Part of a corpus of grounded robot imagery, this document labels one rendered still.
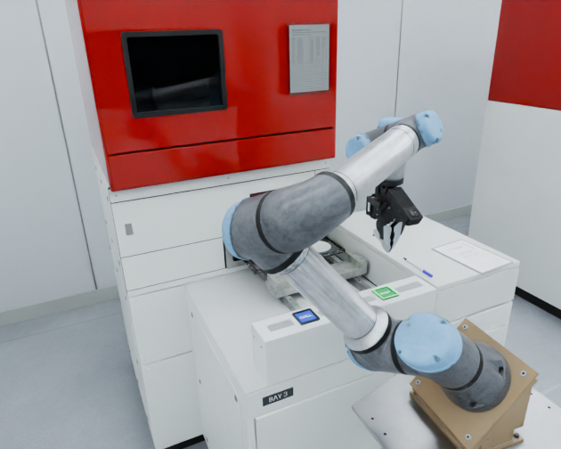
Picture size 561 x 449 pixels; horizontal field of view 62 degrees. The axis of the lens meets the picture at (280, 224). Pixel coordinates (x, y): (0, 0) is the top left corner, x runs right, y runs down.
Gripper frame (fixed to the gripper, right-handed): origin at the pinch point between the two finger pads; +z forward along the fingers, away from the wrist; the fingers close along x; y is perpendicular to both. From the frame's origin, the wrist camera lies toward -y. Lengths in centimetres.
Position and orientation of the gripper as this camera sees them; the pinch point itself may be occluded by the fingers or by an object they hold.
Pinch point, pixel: (390, 248)
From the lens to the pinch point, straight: 131.2
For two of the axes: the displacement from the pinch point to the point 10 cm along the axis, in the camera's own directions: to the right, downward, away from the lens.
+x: -9.0, 1.9, -3.8
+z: 0.3, 9.2, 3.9
